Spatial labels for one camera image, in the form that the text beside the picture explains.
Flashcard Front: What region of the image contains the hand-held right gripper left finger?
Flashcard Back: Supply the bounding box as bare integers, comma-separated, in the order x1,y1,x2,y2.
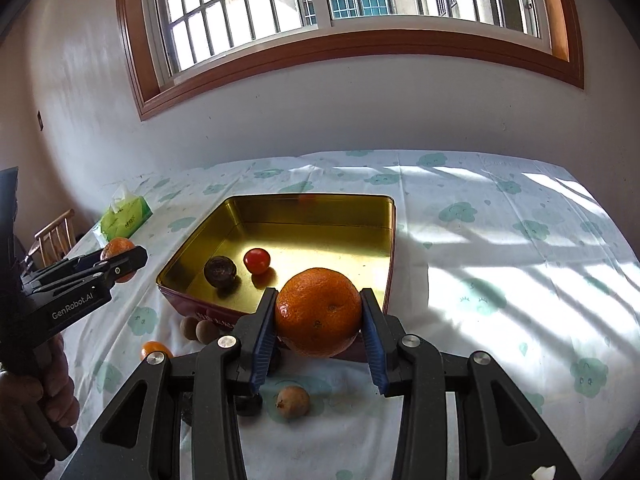
60,287,281,480

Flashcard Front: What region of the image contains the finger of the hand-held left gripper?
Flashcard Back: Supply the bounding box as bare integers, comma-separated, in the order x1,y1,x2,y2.
22,252,108,286
92,245,149,286

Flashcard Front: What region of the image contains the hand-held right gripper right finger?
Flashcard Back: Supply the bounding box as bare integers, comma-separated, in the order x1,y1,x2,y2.
360,287,583,480

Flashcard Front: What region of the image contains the small orange tangerine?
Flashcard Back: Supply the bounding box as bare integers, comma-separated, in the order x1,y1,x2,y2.
100,237,137,283

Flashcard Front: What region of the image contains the large orange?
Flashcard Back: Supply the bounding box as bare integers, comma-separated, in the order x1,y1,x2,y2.
275,267,363,359

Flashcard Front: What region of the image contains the red cherry tomato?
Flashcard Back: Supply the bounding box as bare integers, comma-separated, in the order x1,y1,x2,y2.
243,248,271,276

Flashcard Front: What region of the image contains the small orange kumquat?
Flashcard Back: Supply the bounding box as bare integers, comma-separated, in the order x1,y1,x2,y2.
140,341,174,363

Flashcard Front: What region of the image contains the red tin box gold interior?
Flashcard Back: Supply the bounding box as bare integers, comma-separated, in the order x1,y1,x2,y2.
156,194,397,364

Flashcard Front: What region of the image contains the person's left hand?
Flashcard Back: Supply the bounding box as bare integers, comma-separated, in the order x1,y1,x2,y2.
0,332,81,466

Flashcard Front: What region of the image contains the wooden chair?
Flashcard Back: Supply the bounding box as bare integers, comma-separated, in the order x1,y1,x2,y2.
34,209,77,267

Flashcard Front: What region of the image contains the green tissue pack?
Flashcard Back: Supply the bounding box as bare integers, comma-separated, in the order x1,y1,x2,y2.
100,184,153,240

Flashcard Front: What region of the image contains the white cloud print tablecloth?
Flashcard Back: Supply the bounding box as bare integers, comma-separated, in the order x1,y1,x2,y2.
55,150,640,480

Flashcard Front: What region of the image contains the wooden framed barred window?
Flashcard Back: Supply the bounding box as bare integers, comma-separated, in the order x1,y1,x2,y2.
116,0,586,121

